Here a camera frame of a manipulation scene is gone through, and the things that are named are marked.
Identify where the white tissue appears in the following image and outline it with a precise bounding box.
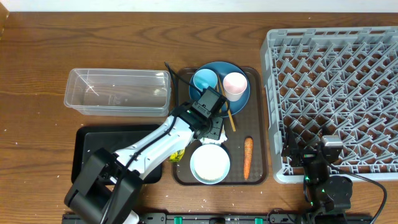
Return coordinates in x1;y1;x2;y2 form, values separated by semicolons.
199;133;228;146

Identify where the pink cup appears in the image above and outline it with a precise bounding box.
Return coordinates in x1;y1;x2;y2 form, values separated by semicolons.
223;72;248;101

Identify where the brown serving tray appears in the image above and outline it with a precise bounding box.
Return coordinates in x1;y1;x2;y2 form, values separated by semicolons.
172;67;268;185

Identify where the orange carrot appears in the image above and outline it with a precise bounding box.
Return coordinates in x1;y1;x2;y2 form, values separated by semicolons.
243;137;254;180

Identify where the clear plastic bin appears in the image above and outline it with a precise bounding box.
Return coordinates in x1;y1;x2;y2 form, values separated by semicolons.
63;68;171;117

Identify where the grey dishwasher rack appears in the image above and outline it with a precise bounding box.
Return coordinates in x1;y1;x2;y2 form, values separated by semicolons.
261;27;397;184

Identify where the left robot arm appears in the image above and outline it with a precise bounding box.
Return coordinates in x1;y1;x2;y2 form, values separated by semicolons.
64;101;223;223

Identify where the right wooden chopstick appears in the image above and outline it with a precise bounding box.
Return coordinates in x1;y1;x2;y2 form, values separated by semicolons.
217;75;236;132

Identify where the light blue bowl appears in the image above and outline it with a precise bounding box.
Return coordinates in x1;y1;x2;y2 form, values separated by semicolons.
190;144;231;185

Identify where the dark blue plate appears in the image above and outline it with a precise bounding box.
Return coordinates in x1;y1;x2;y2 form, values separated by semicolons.
199;62;251;115

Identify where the black waste tray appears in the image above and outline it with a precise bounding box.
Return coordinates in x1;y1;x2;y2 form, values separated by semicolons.
71;124;159;182

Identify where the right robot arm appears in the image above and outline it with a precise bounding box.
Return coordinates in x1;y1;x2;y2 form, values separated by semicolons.
281;128;353;223

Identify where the light blue cup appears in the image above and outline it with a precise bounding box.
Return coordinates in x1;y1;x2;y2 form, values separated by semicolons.
193;68;218;90

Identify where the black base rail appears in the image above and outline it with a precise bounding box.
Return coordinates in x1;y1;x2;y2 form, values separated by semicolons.
61;212;374;224

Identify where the foil snack wrapper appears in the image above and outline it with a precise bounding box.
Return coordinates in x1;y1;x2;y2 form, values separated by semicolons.
169;149;185;162

